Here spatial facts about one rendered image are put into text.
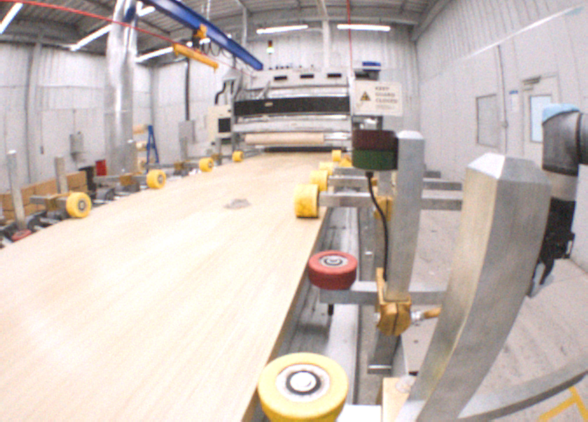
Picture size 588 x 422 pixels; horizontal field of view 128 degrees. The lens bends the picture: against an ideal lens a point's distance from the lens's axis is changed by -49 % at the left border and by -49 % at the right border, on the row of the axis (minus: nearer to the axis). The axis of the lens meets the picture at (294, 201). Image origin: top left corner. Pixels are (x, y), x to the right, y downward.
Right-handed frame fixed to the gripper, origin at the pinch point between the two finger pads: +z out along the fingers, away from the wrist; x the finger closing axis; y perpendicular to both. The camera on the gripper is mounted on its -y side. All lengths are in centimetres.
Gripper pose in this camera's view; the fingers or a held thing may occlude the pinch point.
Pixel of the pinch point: (528, 292)
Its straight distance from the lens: 63.2
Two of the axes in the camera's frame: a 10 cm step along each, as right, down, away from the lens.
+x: 2.1, -2.4, 9.5
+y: 9.8, 0.1, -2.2
